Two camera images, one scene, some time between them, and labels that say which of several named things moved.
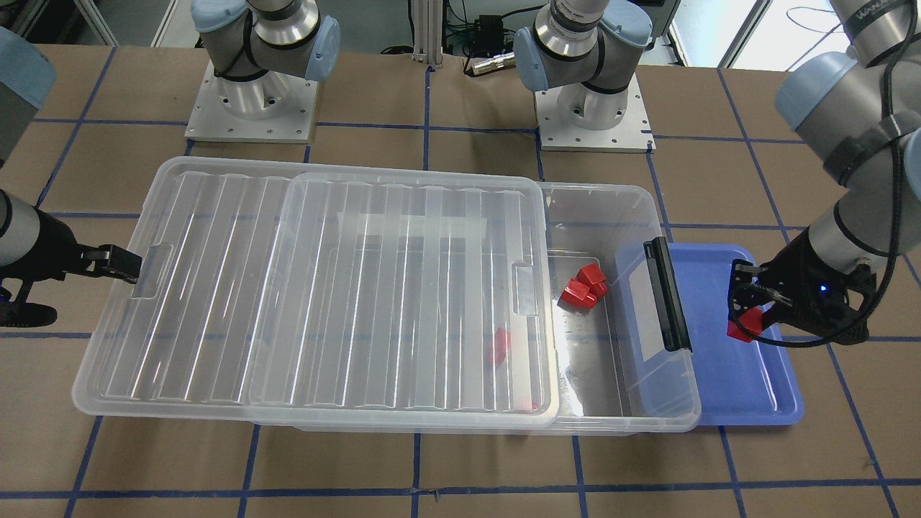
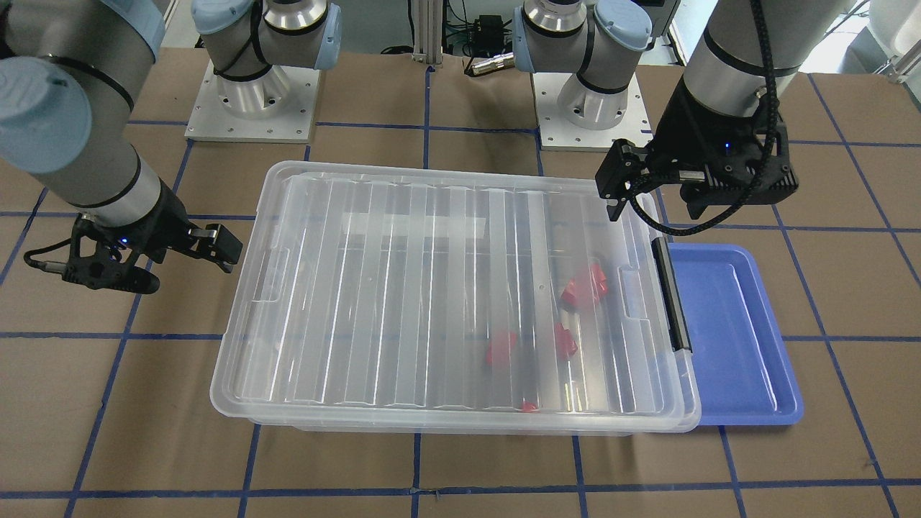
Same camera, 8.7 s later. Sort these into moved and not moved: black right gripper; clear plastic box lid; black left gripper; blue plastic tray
Moved: black right gripper; clear plastic box lid; black left gripper
Not moved: blue plastic tray
